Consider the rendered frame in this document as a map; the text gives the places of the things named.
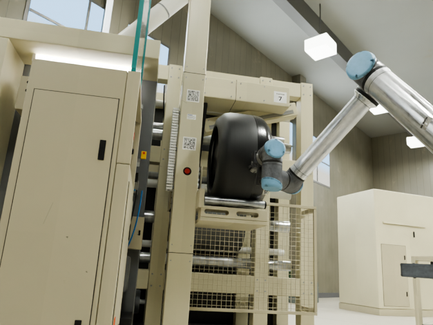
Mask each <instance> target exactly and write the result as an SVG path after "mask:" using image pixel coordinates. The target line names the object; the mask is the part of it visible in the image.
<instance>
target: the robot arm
mask: <svg viewBox="0 0 433 325"><path fill-rule="evenodd" d="M346 73H347V75H348V77H349V78H350V79H352V80H353V81H354V82H355V83H356V84H357V85H358V87H357V88H356V89H355V90H354V97H353V98H352V99H351V100H350V101H349V102H348V103H347V104H346V105H345V107H344V108H343V109H342V110H341V111H340V113H339V114H338V115H337V116H336V117H335V118H334V119H333V120H332V121H331V122H330V123H329V125H328V126H327V127H326V128H325V129H324V131H323V132H322V133H321V134H320V135H319V136H318V137H317V138H316V139H315V140H314V142H313V143H312V144H311V145H310V146H309V147H308V149H306V151H304V152H303V154H302V155H301V156H300V157H299V158H298V160H297V161H296V162H295V163H294V164H293V165H292V166H291V167H290V168H289V169H288V170H287V171H283V170H282V163H283V156H284V154H285V145H284V143H283V142H282V141H280V140H278V139H271V140H269V141H267V142H266V143H265V144H264V145H263V146H262V147H261V148H260V149H259V150H258V151H254V152H253V153H252V154H251V158H252V159H251V165H249V171H250V172H252V173H256V181H255V184H256V185H257V186H262V188H263V189H264V190H266V191H269V192H279V191H283V192H285V193H288V194H297V193H299V192H300V191H301V190H302V188H303V182H304V181H305V180H306V178H307V177H308V176H309V175H310V174H311V173H312V172H313V170H314V169H315V168H316V167H317V166H318V165H319V164H320V163H321V162H322V161H323V160H324V159H325V158H326V157H327V155H328V154H329V153H330V152H331V151H332V150H333V149H334V147H335V146H336V145H337V144H338V143H339V142H340V141H341V140H342V139H343V138H344V137H345V136H346V135H347V134H348V133H349V131H350V130H351V129H352V128H353V127H354V126H355V125H356V123H357V122H358V121H359V120H360V119H361V118H362V117H363V116H364V115H365V114H366V113H367V112H368V111H369V110H370V109H371V108H376V107H377V106H378V105H379V104H380V105H381V106H382V107H383V108H384V109H386V111H388V112H389V113H390V114H391V116H393V117H394V118H395V119H396V120H397V121H398V122H399V123H400V124H401V125H403V126H404V127H405V128H406V129H407V130H408V131H409V132H410V133H411V134H412V135H413V136H414V137H415V138H416V139H417V140H418V141H419V142H421V143H422V144H423V145H424V146H425V147H426V148H427V149H428V150H430V151H431V152H432V153H433V106H432V105H431V104H430V103H429V102H428V101H426V100H425V99H424V98H423V97H422V96H420V94H418V93H417V92H415V91H414V90H413V89H412V88H411V87H410V86H409V85H407V84H406V83H405V82H403V81H402V80H401V79H400V78H399V77H398V76H396V75H395V74H394V73H392V72H391V70H390V69H389V68H387V67H386V66H385V65H384V64H383V63H382V62H381V61H379V60H378V59H377V58H376V56H375V55H374V54H373V53H371V52H369V51H362V52H358V53H357V54H355V55H353V56H352V57H351V58H350V59H349V61H348V63H347V67H346Z"/></svg>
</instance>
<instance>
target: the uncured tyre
mask: <svg viewBox="0 0 433 325"><path fill-rule="evenodd" d="M271 139H272V135H271V130H270V127H269V126H268V124H267V123H266V122H265V121H264V120H263V119H262V118H261V117H259V116H256V115H246V114H241V113H231V112H229V113H224V114H223V115H221V116H220V117H219V118H218V119H217V120H216V122H215V125H214V128H213V133H212V136H211V141H210V145H209V153H208V160H207V195H208V196H213V197H227V198H235V199H249V200H257V201H262V200H263V199H264V197H265V195H262V192H263V190H264V189H263V188H262V186H257V185H256V184H255V181H256V173H252V172H250V171H249V165H251V159H252V158H251V154H252V153H253V152H254V151H258V150H259V149H260V148H261V147H262V146H263V145H264V144H265V143H266V142H267V141H269V140H271ZM214 206H219V205H214ZM219 207H227V208H241V207H233V206H219ZM242 209H250V210H252V209H254V208H242Z"/></svg>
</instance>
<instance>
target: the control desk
mask: <svg viewBox="0 0 433 325"><path fill-rule="evenodd" d="M141 122H142V118H141V73H140V72H133V71H125V70H116V69H111V68H102V67H96V66H88V65H82V64H73V63H64V62H59V61H49V60H44V59H35V58H33V59H32V65H31V69H30V75H29V79H28V85H27V89H26V95H25V98H24V104H23V111H22V114H21V120H20V124H19V130H18V134H17V140H16V144H15V150H14V156H13V160H12V166H11V170H10V176H9V180H8V186H7V189H6V195H5V201H4V205H3V211H2V215H1V221H0V325H113V323H114V318H115V317H116V318H115V325H119V321H120V310H121V304H122V292H123V286H124V276H125V269H126V258H127V252H128V241H129V240H130V230H131V213H132V207H133V191H134V184H135V174H136V167H137V156H138V150H139V139H140V128H141Z"/></svg>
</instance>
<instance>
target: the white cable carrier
mask: <svg viewBox="0 0 433 325"><path fill-rule="evenodd" d="M178 115H180V111H179V108H173V115H172V123H171V137H170V143H169V158H168V170H167V178H166V179H167V180H166V191H172V189H173V188H174V186H173V172H174V166H175V165H174V164H175V151H177V148H176V144H177V128H178Z"/></svg>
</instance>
